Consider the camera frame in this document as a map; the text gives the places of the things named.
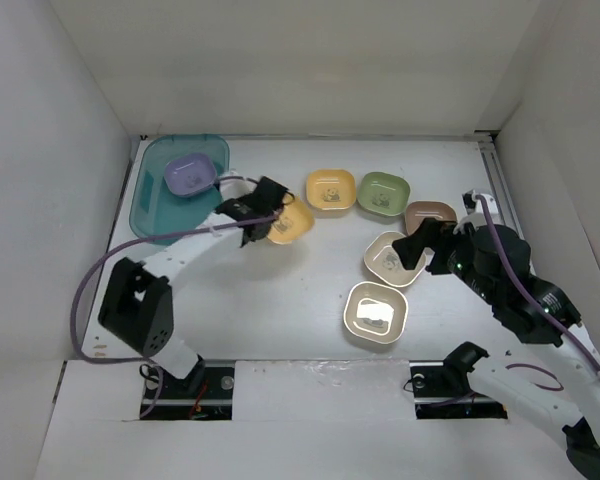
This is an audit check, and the teal transparent plastic bin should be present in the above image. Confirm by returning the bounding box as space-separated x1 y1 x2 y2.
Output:
129 134 230 237

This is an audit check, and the purple panda plate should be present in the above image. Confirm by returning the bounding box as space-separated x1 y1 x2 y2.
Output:
163 153 218 198

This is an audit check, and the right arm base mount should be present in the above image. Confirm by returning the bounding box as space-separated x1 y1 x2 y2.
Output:
403 342 508 420

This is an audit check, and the brown panda plate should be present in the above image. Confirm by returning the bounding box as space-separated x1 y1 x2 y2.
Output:
404 201 457 235

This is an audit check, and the yellow panda plate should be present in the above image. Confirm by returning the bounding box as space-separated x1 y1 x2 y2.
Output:
267 193 315 245
305 169 357 211

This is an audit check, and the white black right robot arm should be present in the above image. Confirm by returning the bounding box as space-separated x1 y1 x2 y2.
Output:
393 218 600 479

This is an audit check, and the cream panda plate lower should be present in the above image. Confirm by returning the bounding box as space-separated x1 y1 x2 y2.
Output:
343 281 409 345

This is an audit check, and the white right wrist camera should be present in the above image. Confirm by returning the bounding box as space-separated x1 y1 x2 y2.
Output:
462 190 500 222

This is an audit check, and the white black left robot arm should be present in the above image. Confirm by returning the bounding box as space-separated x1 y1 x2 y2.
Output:
98 176 294 397

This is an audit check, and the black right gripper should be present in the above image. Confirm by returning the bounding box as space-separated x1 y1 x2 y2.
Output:
391 215 499 304

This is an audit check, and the green panda plate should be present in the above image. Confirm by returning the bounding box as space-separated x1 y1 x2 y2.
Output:
357 171 411 217

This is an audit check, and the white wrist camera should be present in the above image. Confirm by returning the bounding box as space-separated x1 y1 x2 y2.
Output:
462 190 500 222
217 174 257 201

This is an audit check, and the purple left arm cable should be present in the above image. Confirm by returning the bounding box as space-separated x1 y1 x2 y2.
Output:
69 172 286 419

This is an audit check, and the beige panda plate upper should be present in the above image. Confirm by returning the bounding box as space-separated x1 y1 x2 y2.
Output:
363 231 426 288

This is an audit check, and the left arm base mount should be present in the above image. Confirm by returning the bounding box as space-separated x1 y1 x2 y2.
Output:
139 360 236 421

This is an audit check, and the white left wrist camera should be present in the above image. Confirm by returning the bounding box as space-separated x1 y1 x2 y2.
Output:
217 174 257 201

